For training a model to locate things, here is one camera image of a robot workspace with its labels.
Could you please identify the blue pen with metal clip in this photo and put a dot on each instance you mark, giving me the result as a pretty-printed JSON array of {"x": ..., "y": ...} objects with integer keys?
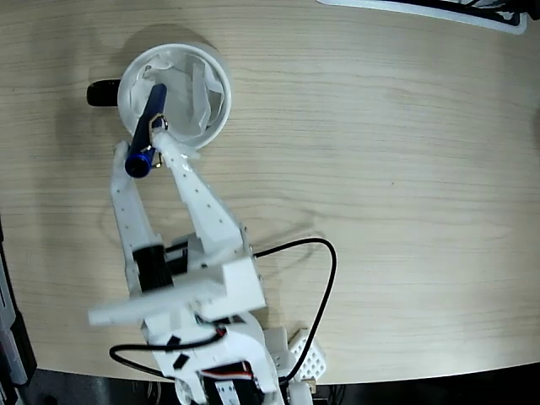
[{"x": 145, "y": 122}]

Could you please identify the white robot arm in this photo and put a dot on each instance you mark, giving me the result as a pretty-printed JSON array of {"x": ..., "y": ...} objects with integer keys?
[{"x": 253, "y": 346}]

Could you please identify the crumpled white tissue paper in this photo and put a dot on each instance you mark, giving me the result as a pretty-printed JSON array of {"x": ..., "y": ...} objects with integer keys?
[{"x": 181, "y": 97}]

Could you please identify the white framed flat device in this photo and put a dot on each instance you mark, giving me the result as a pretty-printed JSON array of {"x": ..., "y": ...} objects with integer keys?
[{"x": 518, "y": 25}]

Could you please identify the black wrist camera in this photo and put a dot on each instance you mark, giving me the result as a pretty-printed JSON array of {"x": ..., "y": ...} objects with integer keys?
[{"x": 152, "y": 270}]

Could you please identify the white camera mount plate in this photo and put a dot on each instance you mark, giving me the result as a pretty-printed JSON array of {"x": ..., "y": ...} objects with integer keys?
[{"x": 147, "y": 301}]

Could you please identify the white perforated base plate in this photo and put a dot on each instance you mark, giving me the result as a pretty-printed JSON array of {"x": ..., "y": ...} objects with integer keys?
[{"x": 312, "y": 358}]

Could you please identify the grey metal rail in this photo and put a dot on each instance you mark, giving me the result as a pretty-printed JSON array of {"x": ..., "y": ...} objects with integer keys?
[{"x": 10, "y": 337}]

